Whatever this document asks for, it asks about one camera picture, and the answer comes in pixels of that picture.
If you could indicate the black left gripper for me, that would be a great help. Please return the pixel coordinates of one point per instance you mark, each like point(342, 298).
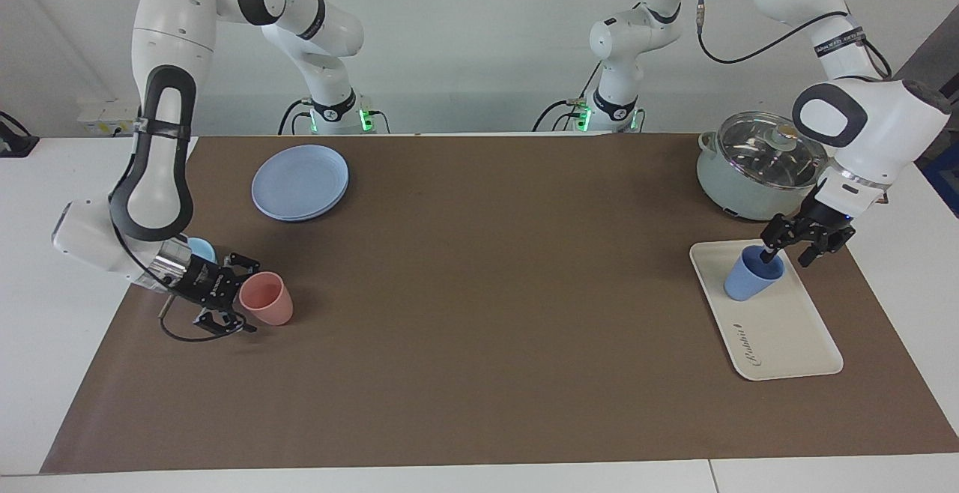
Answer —
point(824, 219)

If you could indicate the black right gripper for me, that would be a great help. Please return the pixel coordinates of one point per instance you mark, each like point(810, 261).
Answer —
point(206, 283)

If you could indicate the pink cup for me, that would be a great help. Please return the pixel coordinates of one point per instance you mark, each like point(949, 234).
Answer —
point(268, 302)

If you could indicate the blue cup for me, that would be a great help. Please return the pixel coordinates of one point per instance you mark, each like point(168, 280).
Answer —
point(745, 283)

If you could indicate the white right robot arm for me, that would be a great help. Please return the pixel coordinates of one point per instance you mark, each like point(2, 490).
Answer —
point(161, 43)

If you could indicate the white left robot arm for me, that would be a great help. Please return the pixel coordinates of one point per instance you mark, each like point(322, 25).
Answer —
point(884, 126)

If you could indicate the cream tray with bear print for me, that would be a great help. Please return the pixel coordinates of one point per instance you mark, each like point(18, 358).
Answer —
point(779, 336)

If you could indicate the light blue bowl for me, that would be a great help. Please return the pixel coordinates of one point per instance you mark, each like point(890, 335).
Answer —
point(204, 249)

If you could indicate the pale green cooking pot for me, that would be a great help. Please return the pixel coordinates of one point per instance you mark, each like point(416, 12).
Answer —
point(730, 193)

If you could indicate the glass pot lid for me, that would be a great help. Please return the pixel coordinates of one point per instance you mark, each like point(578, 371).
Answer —
point(764, 152)

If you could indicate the blue plate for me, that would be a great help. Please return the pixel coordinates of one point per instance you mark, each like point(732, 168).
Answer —
point(300, 184)

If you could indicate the blue box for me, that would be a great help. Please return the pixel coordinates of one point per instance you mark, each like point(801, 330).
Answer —
point(948, 178)

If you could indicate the white power strip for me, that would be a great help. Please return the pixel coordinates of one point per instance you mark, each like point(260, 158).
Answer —
point(105, 115)

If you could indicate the brown table mat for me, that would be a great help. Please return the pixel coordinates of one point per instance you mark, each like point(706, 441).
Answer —
point(479, 291)

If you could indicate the black clamp mount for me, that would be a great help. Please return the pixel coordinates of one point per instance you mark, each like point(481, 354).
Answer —
point(19, 147)

